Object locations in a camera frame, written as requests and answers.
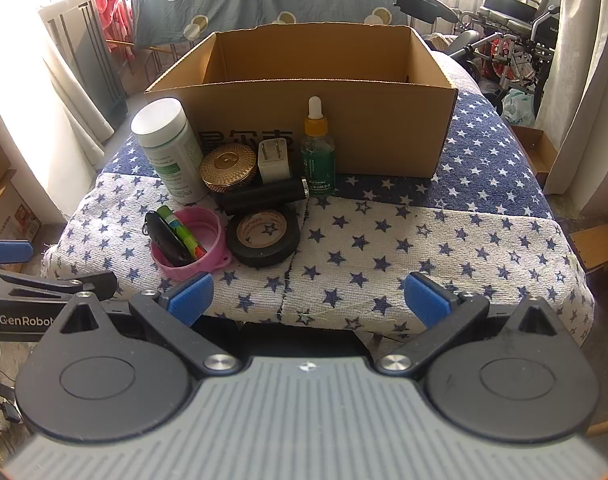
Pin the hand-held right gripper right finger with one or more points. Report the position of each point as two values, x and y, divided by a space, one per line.
426 300

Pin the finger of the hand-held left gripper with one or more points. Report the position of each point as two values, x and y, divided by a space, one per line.
44 287
6 252

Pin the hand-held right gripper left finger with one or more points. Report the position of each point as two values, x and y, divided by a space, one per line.
191 295

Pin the black car key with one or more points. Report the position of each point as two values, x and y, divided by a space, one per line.
164 240

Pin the black tape roll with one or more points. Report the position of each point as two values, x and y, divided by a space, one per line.
244 255

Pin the black cylinder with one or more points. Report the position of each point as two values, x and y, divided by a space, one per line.
264 195

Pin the white jar with green label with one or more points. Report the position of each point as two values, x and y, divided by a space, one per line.
169 160

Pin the white charger plug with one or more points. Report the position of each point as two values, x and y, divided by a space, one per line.
274 167

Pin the brown cardboard box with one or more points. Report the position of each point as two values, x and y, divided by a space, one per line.
383 130

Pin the green dropper bottle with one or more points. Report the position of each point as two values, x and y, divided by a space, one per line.
318 160

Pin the printed cardboard box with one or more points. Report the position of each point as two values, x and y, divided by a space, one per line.
9 210

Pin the blue white star-print blanket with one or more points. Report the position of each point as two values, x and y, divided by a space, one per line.
433 240

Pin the white curtain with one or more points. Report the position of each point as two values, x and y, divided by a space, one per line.
69 115

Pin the small cardboard box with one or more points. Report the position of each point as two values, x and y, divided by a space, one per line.
596 247

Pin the grey folding panel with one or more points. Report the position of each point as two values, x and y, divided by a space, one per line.
79 60

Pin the white plastic bag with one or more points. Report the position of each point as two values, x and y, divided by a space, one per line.
518 110

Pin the brass clothes rod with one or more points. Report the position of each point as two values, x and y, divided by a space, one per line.
119 41

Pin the red hanging garment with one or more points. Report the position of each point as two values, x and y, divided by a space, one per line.
109 5

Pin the beige curtain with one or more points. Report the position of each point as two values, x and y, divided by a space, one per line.
593 85

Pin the blue hanging sheet with circles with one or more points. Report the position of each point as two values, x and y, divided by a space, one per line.
224 5

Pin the black wheelchair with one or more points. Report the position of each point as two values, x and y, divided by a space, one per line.
513 15

